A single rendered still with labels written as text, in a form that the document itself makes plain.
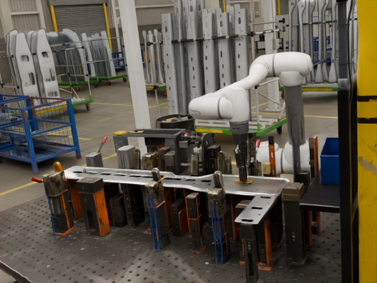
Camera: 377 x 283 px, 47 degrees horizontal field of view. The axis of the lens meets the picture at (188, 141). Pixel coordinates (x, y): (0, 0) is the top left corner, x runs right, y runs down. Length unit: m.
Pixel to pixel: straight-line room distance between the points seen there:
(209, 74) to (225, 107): 4.92
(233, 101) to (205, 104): 0.14
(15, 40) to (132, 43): 5.35
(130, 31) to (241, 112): 4.26
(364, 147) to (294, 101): 1.18
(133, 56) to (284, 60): 3.89
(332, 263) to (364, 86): 0.95
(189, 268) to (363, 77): 1.17
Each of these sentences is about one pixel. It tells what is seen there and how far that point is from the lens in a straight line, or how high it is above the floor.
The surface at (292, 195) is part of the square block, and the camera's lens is 1.89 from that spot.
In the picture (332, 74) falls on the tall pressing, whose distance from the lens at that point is 9.84.
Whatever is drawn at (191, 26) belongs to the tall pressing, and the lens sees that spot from 7.10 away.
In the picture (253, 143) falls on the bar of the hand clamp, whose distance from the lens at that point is 2.21.
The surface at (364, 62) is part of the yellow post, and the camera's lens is 1.35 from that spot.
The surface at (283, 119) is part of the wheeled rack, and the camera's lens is 6.76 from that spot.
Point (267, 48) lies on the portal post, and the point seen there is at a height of 1.23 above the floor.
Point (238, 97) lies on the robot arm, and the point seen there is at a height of 1.43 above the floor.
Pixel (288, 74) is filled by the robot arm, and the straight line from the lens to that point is 2.46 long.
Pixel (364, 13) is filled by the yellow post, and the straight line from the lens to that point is 1.34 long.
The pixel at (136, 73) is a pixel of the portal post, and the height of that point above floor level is 1.24.
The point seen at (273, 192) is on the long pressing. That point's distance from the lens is 2.00.
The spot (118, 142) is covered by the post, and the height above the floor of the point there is 1.10.
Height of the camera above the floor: 1.75
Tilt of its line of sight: 14 degrees down
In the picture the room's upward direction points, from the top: 6 degrees counter-clockwise
